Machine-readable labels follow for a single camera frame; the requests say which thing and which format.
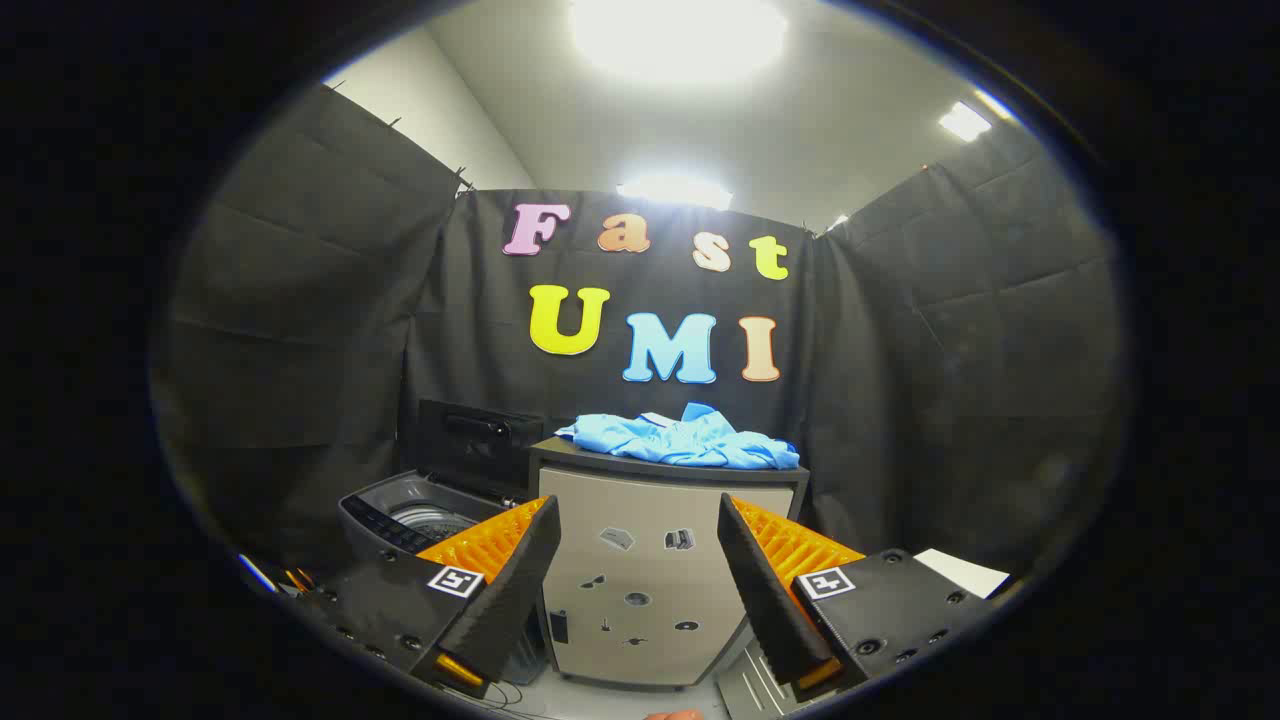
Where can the light blue polo shirt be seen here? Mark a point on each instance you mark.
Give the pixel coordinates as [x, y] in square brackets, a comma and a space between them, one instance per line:
[690, 440]

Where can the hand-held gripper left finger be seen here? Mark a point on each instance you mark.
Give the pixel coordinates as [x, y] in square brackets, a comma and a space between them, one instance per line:
[510, 590]

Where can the ceiling light panel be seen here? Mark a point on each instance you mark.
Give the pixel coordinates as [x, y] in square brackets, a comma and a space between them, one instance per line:
[680, 35]
[675, 190]
[964, 121]

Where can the dark washing machine lid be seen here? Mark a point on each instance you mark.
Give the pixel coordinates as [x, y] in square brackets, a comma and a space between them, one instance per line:
[475, 440]

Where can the black backdrop cloth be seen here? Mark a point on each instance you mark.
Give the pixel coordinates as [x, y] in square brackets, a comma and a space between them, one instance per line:
[900, 350]

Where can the beige cabinet with dark top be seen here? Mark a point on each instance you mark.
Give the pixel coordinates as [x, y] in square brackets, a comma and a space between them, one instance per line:
[600, 505]

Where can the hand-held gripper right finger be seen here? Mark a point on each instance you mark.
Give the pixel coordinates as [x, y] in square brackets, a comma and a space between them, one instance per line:
[765, 590]

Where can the grey ribbed panel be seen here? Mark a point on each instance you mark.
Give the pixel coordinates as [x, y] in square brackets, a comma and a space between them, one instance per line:
[745, 692]

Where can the white paper sheet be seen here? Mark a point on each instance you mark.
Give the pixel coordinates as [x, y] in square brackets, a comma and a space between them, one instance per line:
[965, 572]

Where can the grey washing machine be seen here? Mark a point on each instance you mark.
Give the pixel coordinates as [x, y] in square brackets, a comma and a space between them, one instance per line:
[395, 510]

